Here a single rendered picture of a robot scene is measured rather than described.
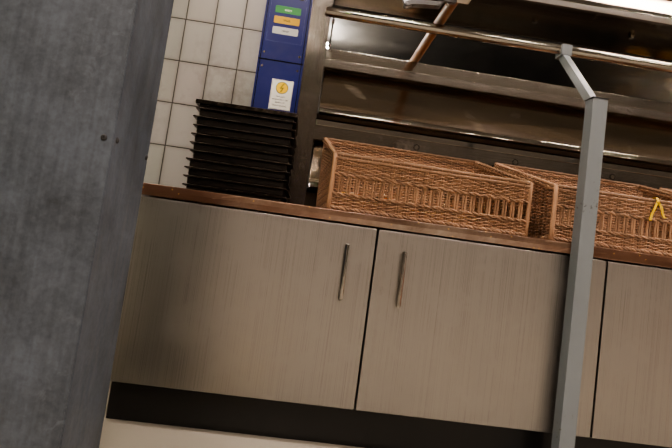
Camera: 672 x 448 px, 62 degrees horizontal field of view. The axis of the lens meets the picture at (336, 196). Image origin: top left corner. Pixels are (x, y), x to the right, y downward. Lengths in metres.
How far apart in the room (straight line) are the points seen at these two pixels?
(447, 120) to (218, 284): 1.05
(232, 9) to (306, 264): 1.06
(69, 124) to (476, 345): 1.06
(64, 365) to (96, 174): 0.27
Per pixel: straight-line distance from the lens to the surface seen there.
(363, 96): 2.02
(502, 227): 1.56
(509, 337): 1.52
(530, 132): 2.14
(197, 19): 2.11
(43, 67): 0.92
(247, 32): 2.08
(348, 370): 1.44
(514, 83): 2.17
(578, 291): 1.52
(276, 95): 1.97
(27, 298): 0.89
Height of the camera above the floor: 0.49
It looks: 5 degrees up
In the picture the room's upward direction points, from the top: 8 degrees clockwise
